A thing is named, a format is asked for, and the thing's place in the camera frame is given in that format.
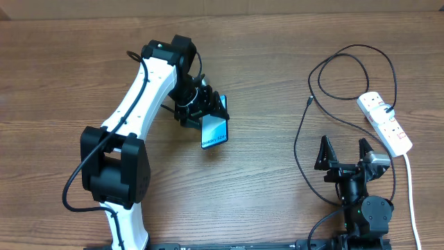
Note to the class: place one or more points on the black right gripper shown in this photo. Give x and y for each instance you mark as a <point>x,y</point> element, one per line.
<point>326,160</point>

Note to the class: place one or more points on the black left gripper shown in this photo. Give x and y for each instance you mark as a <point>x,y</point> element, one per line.
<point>185,117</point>

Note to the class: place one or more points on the blue Samsung Galaxy smartphone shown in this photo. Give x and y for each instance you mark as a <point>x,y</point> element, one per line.
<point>214,131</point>

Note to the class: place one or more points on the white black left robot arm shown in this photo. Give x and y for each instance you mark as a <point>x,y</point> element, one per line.
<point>114,163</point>

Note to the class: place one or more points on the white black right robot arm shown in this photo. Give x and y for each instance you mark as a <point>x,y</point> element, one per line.
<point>366,217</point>

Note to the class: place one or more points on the white USB charger plug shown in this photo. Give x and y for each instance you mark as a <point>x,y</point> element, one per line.
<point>381,114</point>

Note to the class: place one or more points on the white power strip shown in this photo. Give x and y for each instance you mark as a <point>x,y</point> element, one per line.
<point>390,133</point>

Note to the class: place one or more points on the brown cardboard box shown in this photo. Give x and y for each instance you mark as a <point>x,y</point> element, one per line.
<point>87,9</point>

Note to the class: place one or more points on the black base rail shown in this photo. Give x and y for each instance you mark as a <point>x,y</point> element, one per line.
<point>297,245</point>

